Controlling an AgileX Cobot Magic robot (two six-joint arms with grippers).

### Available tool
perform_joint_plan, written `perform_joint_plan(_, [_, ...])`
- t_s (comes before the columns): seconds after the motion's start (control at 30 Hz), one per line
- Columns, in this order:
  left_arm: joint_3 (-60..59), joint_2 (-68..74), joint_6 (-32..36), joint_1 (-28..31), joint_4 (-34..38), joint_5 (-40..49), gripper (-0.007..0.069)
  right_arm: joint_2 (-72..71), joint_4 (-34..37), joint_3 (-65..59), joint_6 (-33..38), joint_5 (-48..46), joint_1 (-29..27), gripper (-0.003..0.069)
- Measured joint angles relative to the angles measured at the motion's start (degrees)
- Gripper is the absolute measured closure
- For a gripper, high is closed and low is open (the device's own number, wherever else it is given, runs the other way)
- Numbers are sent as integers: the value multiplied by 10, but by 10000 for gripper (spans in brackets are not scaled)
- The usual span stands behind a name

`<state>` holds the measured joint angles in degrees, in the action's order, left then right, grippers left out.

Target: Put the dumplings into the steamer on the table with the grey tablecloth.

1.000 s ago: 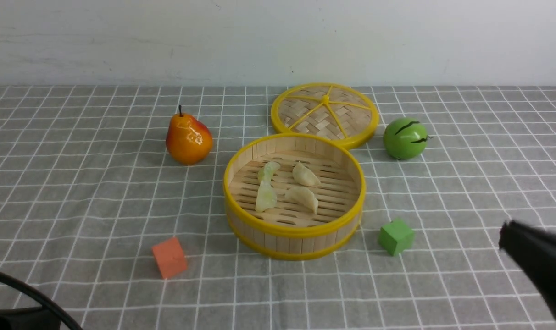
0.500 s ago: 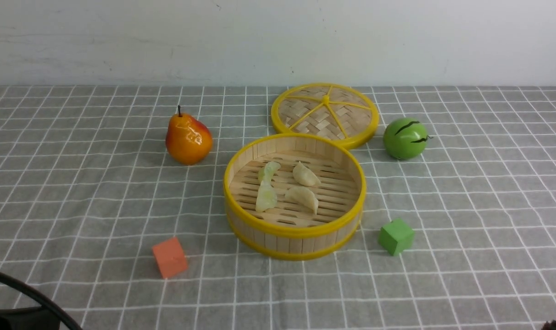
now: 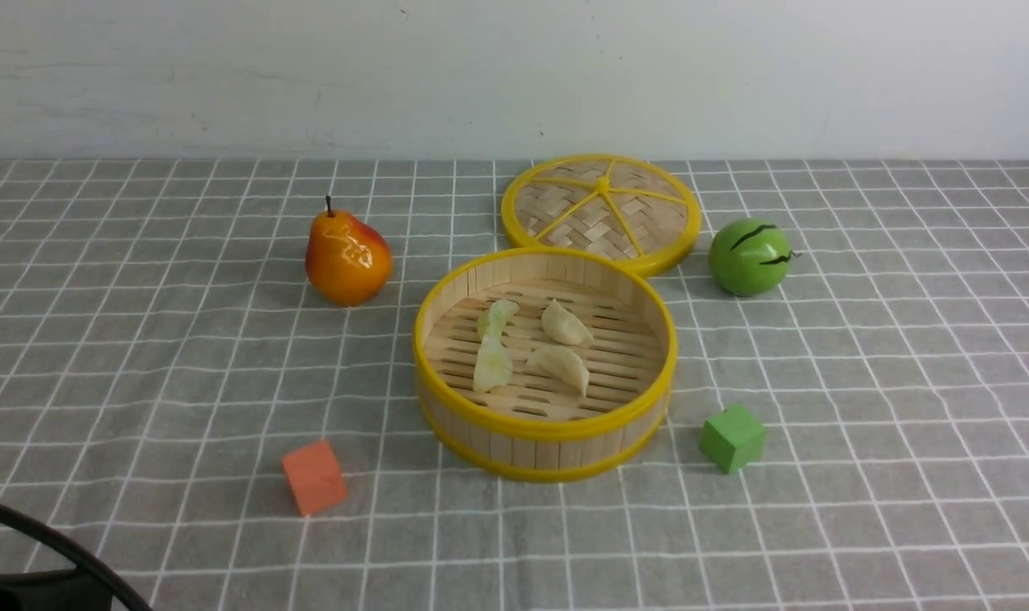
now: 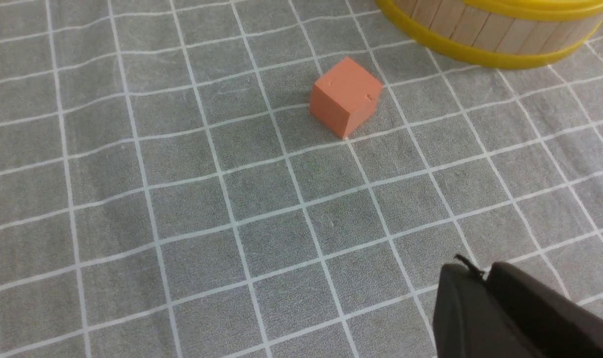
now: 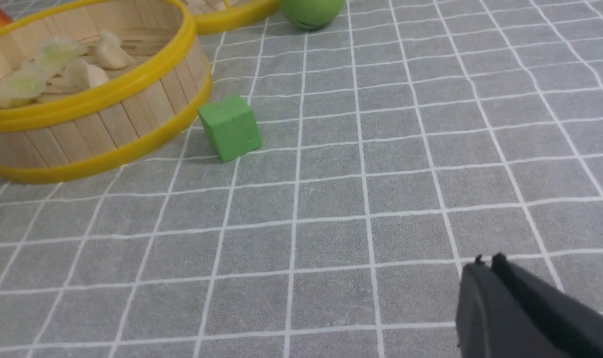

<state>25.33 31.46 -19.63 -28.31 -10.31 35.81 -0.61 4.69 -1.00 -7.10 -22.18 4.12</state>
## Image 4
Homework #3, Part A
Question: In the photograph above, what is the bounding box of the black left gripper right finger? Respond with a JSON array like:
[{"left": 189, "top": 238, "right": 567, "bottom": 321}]
[{"left": 486, "top": 262, "right": 603, "bottom": 358}]

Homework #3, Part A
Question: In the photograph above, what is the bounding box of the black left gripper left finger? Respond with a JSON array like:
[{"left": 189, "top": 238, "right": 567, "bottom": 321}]
[{"left": 432, "top": 254, "right": 541, "bottom": 358}]

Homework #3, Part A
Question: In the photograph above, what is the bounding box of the bamboo steamer tray yellow rim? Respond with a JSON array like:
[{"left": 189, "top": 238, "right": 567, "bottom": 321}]
[{"left": 376, "top": 0, "right": 603, "bottom": 70}]

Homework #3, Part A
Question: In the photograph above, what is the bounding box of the orange cube block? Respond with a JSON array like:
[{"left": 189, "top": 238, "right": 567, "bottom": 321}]
[{"left": 309, "top": 57, "right": 383, "bottom": 140}]

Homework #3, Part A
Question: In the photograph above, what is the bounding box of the grey checked tablecloth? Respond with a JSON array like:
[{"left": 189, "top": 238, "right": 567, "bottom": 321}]
[{"left": 0, "top": 0, "right": 603, "bottom": 358}]

